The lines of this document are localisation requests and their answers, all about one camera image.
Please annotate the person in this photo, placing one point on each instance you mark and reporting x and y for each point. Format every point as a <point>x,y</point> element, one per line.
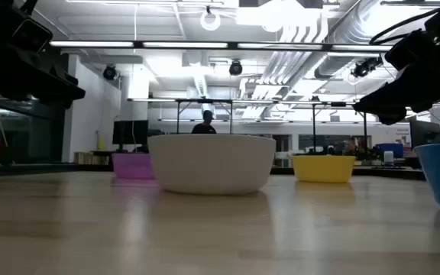
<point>204,128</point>

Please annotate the large white bowl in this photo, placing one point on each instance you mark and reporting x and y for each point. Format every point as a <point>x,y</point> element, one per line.
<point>212,164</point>

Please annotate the blue box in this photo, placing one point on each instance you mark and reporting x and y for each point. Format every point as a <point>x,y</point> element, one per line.
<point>391,149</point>

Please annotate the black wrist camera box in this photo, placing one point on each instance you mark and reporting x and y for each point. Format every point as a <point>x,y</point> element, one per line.
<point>409,49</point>
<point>33,34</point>

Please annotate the round black ceiling camera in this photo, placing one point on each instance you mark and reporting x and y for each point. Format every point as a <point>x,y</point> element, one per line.
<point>109,72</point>
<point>235,68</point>

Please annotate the black computer monitor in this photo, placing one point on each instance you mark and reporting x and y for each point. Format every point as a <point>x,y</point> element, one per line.
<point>424,133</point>
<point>130,131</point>

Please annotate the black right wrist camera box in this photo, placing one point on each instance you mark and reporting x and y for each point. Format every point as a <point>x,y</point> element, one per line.
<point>409,49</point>

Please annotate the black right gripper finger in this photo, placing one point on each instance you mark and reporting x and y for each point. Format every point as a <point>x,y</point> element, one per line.
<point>395,97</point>
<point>392,117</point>

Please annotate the black camera on mount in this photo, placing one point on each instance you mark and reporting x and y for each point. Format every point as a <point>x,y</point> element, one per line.
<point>363,68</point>

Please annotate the silver ceiling duct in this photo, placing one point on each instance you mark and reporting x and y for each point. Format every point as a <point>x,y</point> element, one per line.
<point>350,34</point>

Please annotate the purple plastic bowl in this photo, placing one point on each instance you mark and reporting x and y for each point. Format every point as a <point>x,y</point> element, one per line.
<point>132,166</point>

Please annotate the LED light strip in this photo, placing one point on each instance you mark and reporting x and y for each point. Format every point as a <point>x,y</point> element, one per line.
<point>361,48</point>
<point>279,46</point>
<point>92,44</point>
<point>185,45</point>

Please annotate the white cup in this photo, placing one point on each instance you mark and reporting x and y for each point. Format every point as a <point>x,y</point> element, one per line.
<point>388,157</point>

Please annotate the stack of books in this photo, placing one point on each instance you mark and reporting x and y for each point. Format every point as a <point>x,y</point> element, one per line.
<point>90,158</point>

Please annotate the black metal frame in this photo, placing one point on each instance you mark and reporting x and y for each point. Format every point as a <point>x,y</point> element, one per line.
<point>204,101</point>
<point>314,126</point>

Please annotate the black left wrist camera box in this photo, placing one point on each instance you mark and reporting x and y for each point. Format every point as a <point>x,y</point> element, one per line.
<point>33,34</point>

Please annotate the green plant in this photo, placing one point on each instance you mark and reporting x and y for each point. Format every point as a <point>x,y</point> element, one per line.
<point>369,153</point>

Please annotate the yellow plastic bowl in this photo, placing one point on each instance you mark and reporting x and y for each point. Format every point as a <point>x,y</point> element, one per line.
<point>323,168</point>

